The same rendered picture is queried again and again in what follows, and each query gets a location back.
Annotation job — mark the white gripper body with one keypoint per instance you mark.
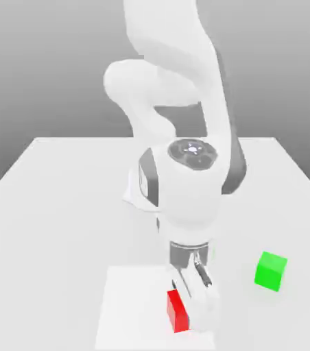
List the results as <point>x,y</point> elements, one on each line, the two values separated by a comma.
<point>201,304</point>

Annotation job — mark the small red cube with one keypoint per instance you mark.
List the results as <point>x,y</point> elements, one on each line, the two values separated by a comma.
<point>177,315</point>

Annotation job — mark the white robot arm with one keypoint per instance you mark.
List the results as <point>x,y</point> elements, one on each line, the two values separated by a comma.
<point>188,192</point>

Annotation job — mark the small green cube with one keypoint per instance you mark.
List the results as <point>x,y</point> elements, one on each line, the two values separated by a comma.
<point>270,271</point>

